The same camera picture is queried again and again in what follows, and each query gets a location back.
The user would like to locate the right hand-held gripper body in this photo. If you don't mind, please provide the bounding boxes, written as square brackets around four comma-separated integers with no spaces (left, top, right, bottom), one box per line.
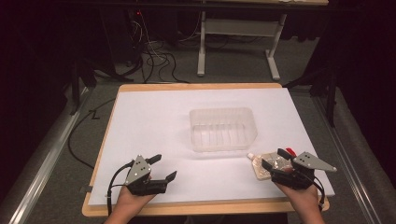
[270,151,338,190]

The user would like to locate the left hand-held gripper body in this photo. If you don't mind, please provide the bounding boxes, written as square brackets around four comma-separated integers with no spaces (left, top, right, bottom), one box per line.
[124,154,169,197]

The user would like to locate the clear pouch with white cap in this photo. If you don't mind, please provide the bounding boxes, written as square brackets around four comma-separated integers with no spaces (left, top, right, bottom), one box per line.
[247,151,294,181]

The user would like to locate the clear plastic container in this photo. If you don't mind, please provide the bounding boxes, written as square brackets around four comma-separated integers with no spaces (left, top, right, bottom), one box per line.
[189,106,259,153]

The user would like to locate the person's left hand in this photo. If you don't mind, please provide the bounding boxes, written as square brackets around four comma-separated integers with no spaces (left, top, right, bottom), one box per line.
[116,185,157,217]

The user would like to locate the person's right hand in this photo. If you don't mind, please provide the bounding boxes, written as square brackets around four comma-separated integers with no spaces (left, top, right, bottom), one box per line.
[275,182,322,217]

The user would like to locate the white board sheet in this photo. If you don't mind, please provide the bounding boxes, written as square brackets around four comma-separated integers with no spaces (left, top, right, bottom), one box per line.
[88,88,336,206]

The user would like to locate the black stand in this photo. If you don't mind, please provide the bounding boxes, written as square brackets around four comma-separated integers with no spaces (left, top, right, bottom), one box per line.
[283,60,341,128]
[68,57,135,117]

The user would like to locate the left hand-held gripper cable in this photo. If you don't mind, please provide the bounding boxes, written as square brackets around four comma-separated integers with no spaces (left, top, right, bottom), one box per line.
[106,161,135,217]

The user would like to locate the hand-held gripper cable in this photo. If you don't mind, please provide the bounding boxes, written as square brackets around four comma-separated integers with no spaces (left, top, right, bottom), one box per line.
[312,176,327,213]
[106,161,135,217]

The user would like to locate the right hand-held gripper cable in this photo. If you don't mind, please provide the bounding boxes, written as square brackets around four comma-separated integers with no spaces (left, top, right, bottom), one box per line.
[312,176,327,213]

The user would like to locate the metal rail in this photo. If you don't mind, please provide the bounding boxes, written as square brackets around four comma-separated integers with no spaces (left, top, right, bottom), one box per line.
[310,92,385,224]
[0,87,92,224]

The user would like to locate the black floor cable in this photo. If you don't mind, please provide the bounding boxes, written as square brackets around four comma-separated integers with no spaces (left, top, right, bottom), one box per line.
[67,98,117,171]

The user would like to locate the tangle of cables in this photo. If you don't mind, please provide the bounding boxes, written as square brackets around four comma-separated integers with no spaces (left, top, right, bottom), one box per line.
[125,8,204,84]

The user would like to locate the white desk frame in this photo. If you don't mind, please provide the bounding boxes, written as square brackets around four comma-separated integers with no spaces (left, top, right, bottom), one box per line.
[196,0,330,82]

